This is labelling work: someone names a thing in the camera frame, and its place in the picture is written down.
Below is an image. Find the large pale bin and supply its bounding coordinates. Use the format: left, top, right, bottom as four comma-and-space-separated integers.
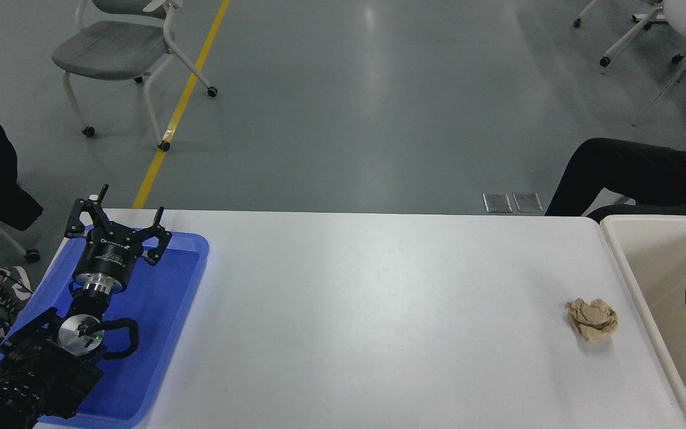
599, 214, 686, 429

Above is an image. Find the crumpled tan paper ball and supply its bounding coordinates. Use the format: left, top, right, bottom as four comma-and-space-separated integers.
566, 299, 619, 343

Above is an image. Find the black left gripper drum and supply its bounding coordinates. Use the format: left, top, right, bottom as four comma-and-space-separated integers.
77, 230, 142, 284

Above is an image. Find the grey wheeled chair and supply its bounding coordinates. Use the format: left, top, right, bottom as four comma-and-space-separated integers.
51, 0, 219, 153

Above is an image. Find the white wheeled chair base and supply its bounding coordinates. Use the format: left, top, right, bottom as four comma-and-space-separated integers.
573, 0, 685, 67

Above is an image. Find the metal floor plate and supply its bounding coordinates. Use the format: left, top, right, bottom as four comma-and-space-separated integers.
483, 192, 513, 214
513, 192, 544, 213

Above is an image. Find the blue plastic tray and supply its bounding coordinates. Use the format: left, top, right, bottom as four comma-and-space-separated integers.
0, 231, 210, 428

